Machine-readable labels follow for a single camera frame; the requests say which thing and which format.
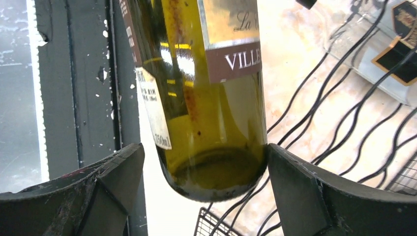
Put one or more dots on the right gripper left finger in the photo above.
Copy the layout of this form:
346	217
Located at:
92	201

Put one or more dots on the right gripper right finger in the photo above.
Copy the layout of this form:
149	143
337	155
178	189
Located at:
312	201

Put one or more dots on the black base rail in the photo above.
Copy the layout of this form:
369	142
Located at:
87	80

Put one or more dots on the square clear liquor bottle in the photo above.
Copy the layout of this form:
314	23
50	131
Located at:
393	37

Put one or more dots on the green wine bottle front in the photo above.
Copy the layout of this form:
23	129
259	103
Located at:
199	66

